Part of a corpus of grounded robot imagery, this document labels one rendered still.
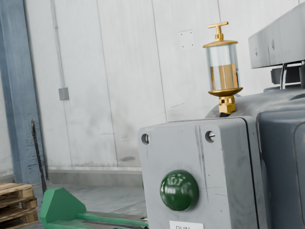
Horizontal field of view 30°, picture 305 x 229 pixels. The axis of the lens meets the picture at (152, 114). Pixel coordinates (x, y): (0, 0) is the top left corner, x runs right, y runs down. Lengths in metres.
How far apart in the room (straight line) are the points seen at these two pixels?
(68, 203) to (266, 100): 5.76
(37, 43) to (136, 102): 2.22
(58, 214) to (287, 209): 5.70
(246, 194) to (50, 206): 5.68
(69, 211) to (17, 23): 3.83
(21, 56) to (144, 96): 2.37
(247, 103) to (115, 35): 7.36
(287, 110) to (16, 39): 8.67
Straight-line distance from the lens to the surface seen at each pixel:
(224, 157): 0.38
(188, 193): 0.38
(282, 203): 0.42
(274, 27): 0.67
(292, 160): 0.41
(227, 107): 0.46
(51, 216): 6.03
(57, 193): 6.13
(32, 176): 9.04
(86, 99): 8.34
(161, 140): 0.40
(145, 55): 7.45
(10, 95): 9.33
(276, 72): 0.90
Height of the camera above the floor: 1.36
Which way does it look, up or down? 3 degrees down
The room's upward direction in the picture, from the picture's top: 7 degrees counter-clockwise
